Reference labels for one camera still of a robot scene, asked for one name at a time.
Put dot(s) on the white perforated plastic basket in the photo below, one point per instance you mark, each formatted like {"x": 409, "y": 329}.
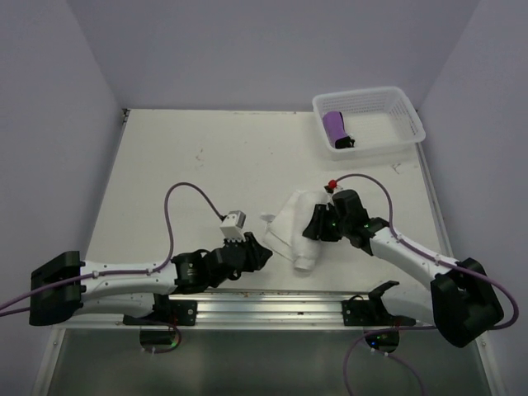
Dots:
{"x": 379, "y": 119}

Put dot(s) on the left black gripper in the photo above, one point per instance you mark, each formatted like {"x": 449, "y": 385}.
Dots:
{"x": 256, "y": 253}

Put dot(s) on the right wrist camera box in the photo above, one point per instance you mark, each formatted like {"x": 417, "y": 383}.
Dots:
{"x": 332, "y": 187}

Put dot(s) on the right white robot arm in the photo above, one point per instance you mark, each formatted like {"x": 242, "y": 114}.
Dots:
{"x": 464, "y": 304}

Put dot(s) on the purple microfiber towel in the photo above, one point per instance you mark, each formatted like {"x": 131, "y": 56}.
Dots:
{"x": 334, "y": 127}

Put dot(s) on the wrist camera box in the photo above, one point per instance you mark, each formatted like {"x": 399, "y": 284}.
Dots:
{"x": 232, "y": 226}
{"x": 332, "y": 187}

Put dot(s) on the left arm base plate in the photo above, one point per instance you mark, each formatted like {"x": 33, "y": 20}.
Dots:
{"x": 174, "y": 312}

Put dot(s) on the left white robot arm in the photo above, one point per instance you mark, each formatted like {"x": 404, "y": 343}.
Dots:
{"x": 68, "y": 286}

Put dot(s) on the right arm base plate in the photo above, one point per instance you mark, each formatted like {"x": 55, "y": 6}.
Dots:
{"x": 371, "y": 312}

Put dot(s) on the aluminium mounting rail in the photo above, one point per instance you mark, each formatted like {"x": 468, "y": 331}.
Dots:
{"x": 269, "y": 310}

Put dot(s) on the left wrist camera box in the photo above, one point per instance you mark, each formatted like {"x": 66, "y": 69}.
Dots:
{"x": 232, "y": 226}

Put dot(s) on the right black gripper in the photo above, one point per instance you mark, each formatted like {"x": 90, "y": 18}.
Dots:
{"x": 316, "y": 229}

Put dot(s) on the white towel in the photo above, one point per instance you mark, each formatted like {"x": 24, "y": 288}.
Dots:
{"x": 284, "y": 230}

